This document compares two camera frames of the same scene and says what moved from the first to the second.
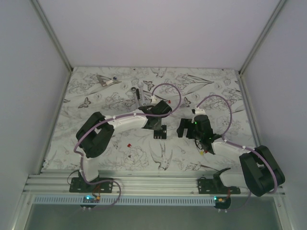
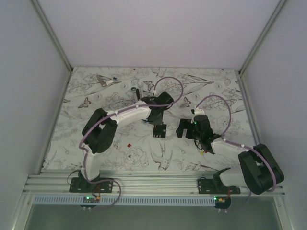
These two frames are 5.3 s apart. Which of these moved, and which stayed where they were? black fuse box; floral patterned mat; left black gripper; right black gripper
Moved: left black gripper
Stayed: black fuse box; floral patterned mat; right black gripper
